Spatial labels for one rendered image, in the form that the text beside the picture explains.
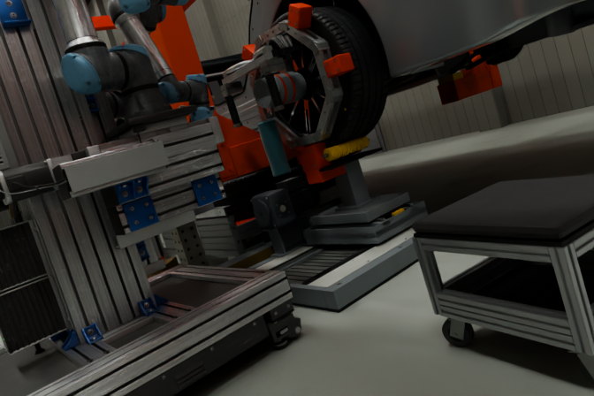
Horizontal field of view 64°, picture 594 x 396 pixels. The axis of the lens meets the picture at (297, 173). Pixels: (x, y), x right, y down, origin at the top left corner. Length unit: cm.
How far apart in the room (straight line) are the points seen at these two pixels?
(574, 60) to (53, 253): 539
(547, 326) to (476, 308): 17
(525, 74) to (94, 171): 545
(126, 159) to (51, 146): 35
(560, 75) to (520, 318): 509
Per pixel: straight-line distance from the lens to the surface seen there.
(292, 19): 210
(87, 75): 146
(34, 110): 164
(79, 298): 164
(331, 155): 207
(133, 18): 185
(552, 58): 607
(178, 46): 248
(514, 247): 103
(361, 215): 212
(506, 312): 113
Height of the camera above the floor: 63
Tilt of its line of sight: 4 degrees down
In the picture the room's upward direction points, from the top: 17 degrees counter-clockwise
